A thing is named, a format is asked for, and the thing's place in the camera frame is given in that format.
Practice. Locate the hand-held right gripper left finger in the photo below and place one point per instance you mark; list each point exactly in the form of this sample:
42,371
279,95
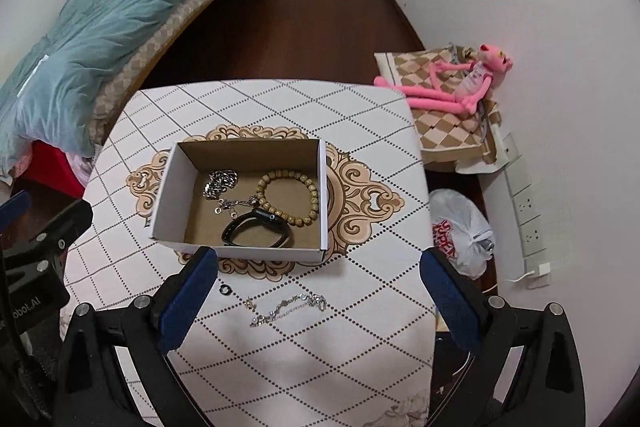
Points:
189,299

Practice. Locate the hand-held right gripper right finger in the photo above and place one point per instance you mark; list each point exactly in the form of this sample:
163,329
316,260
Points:
450,302

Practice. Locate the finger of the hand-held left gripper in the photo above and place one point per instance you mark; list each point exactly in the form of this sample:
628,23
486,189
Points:
15,209
70,219

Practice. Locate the white cardboard box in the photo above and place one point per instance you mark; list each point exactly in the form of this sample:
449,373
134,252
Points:
170,207

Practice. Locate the red cloth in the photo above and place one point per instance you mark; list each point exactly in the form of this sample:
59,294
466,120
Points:
50,167

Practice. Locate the white plastic bag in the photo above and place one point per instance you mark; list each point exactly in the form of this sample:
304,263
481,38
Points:
450,212

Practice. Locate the white charger plug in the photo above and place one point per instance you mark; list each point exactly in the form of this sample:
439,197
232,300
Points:
541,274

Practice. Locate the black smart band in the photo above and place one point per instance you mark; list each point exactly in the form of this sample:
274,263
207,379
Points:
265,217

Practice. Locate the white power strip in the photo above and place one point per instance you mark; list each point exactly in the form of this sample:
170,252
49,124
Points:
525,207

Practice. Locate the patterned white tablecloth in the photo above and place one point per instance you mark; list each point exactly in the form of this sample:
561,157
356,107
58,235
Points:
325,347

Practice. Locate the checkered beige cushion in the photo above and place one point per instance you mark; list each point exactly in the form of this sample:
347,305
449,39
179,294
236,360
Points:
450,132

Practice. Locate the light blue quilt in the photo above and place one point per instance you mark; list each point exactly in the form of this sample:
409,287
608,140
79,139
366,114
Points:
100,32

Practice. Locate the checkered beige mattress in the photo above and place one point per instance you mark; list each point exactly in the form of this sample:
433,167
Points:
150,47

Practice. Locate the pink plush toy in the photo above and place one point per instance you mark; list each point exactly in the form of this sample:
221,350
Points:
435,99

